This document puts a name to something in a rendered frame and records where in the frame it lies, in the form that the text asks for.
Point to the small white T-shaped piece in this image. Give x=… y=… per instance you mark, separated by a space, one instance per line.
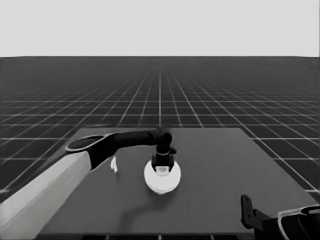
x=115 y=166

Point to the large thick white disc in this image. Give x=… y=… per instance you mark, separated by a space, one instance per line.
x=153 y=181

